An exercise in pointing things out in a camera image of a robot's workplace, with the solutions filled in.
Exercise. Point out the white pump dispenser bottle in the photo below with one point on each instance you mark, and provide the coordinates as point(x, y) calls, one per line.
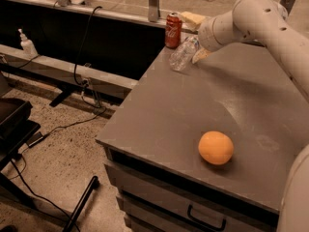
point(27, 45)

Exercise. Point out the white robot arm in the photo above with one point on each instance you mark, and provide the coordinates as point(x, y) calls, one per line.
point(265, 22)

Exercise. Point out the metal glass post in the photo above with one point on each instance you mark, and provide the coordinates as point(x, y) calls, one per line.
point(153, 12)

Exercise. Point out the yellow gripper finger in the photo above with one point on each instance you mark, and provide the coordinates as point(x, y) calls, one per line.
point(192, 21)
point(200, 54)

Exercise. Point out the metal corner bracket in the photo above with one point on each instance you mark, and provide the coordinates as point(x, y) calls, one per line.
point(288, 5)

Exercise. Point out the grey drawer cabinet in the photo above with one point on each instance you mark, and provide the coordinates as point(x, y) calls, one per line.
point(156, 200)

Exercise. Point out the red coke can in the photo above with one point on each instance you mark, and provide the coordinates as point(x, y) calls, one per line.
point(173, 30)

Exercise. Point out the black chair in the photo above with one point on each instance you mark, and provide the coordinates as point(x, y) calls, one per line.
point(16, 130)

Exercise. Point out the orange fruit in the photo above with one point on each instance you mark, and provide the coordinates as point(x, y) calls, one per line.
point(216, 147)

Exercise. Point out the clear plastic water bottle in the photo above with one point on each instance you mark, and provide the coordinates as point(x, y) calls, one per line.
point(180, 58)

